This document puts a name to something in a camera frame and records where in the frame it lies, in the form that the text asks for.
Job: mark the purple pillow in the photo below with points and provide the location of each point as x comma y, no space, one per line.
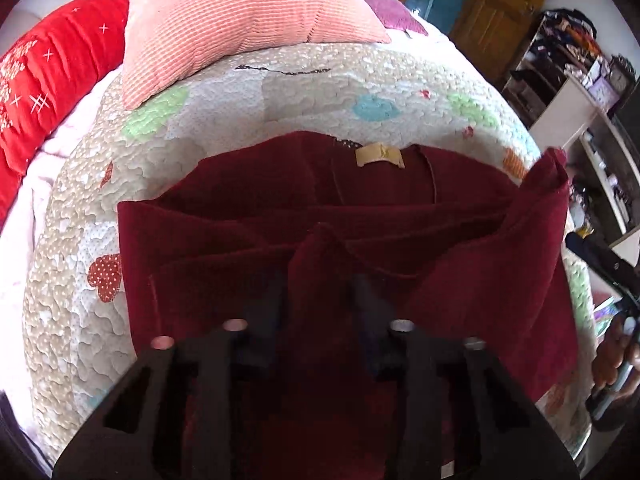
395,12

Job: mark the pink ribbed pillow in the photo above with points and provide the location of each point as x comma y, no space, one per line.
240,15

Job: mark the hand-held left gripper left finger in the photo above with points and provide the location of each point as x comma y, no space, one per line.
265,312

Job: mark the purple box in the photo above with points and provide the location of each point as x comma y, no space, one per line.
602,96

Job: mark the small table clock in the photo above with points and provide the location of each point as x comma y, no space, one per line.
621,76

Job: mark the person's right hand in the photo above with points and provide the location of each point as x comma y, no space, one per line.
606,360

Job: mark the quilted heart-patch bedspread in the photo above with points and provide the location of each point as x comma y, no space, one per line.
300,90

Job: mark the wooden door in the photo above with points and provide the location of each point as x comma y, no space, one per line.
500,5

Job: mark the iridescent bag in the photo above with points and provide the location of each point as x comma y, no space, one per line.
602,312

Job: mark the pale pink bed sheet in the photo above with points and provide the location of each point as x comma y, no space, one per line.
25,220

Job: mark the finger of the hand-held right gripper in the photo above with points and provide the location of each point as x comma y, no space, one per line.
597,254

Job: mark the cluttered clothes rack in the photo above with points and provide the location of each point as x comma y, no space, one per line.
550,60

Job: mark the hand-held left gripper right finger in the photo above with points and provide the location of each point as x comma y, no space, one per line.
371,321

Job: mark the red floral quilt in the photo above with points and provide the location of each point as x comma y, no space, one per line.
45,60

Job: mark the white shelf unit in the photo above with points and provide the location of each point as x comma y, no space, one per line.
565,110

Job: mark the dark red sweater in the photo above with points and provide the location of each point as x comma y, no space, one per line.
450,270

